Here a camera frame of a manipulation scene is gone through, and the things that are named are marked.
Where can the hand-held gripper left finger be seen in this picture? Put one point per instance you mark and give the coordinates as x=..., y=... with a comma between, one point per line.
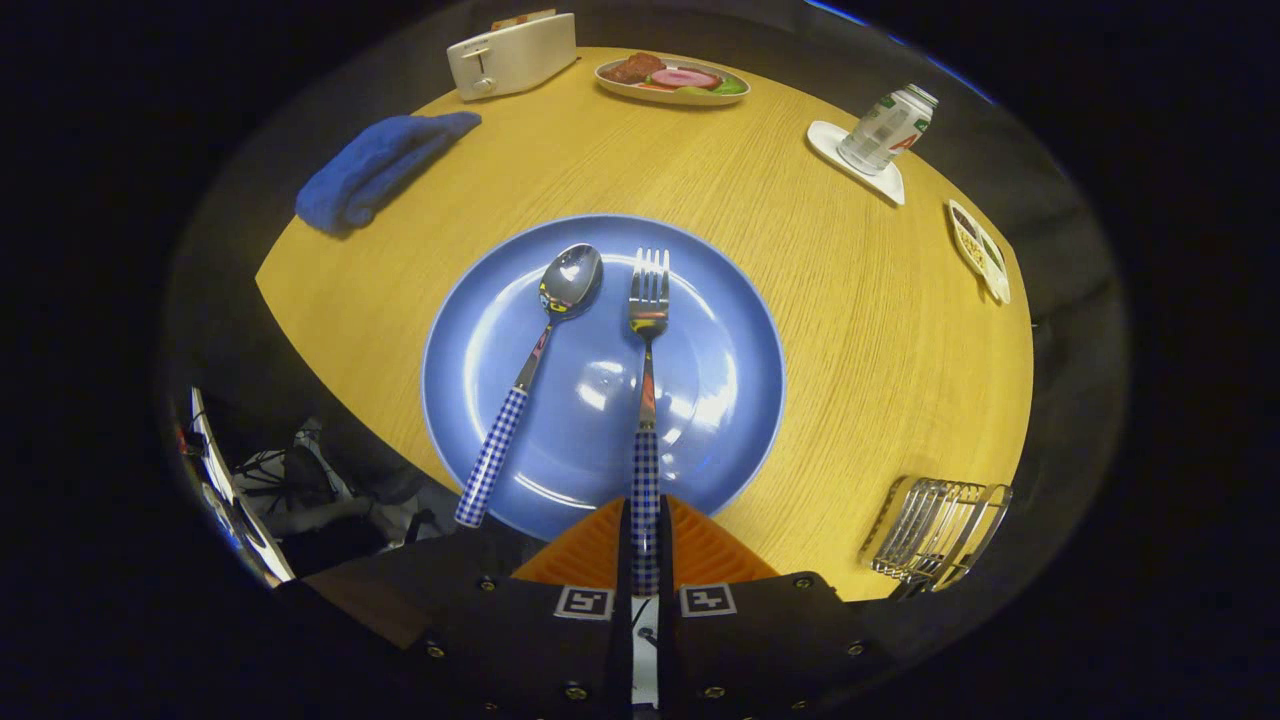
x=623, y=570

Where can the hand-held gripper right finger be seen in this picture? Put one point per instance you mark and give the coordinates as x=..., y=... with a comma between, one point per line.
x=665, y=570

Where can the blue round plate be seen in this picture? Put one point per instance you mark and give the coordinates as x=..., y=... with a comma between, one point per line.
x=720, y=380

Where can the white divided snack tray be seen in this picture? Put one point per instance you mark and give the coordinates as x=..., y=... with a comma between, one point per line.
x=975, y=245

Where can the white square coaster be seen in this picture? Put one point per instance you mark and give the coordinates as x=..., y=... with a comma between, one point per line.
x=825, y=140

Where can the oval food plate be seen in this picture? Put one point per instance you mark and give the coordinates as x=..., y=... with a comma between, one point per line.
x=670, y=98

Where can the blue folded towel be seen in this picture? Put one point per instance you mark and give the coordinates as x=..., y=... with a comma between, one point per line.
x=370, y=170

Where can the green lettuce leaf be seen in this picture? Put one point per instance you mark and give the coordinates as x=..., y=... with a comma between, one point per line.
x=730, y=87

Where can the white green drink bottle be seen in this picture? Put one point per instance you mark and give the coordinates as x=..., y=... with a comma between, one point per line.
x=885, y=130

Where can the pink ham slice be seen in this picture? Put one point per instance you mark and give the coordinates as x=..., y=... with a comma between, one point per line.
x=685, y=78

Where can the large brown meat piece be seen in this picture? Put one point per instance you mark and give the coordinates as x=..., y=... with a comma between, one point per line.
x=632, y=68

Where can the white toaster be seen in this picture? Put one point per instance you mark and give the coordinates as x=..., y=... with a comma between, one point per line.
x=520, y=55

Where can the toast slice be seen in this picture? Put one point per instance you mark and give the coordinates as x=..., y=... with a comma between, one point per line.
x=525, y=18

